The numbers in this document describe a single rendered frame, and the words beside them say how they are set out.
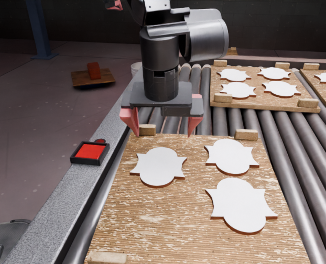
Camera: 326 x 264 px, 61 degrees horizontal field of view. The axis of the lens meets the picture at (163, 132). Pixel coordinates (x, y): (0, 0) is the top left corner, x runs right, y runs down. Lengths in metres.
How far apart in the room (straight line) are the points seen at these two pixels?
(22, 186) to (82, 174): 1.56
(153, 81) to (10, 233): 1.27
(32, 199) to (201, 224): 1.66
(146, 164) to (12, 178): 1.77
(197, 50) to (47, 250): 0.41
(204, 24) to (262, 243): 0.36
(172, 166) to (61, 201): 0.24
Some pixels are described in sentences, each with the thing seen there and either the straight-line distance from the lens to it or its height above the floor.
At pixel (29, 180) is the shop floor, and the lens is 2.26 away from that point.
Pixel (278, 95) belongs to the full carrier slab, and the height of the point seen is 0.94.
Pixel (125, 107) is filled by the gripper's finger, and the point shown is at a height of 1.12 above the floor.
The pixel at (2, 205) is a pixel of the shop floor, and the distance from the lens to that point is 2.13.
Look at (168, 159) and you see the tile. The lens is 0.65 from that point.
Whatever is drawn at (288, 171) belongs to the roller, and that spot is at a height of 0.92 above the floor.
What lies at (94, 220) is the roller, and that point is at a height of 0.92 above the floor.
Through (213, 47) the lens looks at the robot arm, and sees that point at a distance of 0.43.
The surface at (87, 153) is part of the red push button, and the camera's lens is 0.72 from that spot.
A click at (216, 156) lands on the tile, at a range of 0.67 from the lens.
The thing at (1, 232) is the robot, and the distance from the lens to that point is 1.60.
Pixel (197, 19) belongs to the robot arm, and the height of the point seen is 1.26.
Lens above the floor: 1.33
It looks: 31 degrees down
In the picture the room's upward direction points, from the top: straight up
